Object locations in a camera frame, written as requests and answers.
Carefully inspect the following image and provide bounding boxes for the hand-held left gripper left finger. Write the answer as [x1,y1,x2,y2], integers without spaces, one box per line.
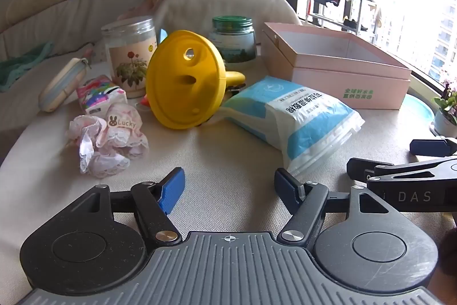
[80,167,186,248]

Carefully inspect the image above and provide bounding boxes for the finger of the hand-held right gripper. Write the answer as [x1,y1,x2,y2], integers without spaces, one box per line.
[347,154,457,185]
[410,138,457,157]

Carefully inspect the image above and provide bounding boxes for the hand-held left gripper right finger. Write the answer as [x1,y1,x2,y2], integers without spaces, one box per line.
[274,167,390,250]

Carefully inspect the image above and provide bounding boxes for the pink lace scrunchie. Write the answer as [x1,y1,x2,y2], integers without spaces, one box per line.
[66,103,149,179]

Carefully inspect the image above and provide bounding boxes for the pink cardboard box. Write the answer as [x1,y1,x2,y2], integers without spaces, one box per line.
[262,22,413,110]

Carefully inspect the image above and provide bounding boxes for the colourful tissue packet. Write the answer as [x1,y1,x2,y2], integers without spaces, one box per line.
[76,74,128,114]

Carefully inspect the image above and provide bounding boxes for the beige oval zip pouch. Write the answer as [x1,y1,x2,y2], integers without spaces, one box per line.
[38,57,91,113]

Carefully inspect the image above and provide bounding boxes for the person's right hand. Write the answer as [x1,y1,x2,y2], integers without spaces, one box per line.
[436,228,457,278]

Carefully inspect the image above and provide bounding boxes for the potted flowering plant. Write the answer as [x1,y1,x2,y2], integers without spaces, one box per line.
[430,78,457,137]

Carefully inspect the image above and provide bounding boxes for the blue round dish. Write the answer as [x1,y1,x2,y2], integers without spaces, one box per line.
[403,92,436,124]

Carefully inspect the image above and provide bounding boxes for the blue and white mask packet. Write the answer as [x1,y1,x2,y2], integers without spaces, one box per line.
[219,75,365,175]

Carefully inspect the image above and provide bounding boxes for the red packet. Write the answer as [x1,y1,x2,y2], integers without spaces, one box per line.
[137,94,152,113]

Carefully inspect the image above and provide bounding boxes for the yellow round plastic object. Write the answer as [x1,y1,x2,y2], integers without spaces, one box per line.
[146,30,247,130]

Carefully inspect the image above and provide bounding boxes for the clear jar with flower label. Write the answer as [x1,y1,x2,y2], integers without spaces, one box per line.
[101,16,159,99]

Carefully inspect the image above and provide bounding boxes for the glass jar with green lid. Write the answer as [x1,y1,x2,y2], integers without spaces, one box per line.
[208,15,256,64]

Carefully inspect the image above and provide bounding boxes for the metal shoe rack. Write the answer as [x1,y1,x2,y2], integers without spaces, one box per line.
[307,0,379,37]

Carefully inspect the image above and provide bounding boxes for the green cloth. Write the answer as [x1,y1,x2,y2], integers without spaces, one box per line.
[0,42,54,93]

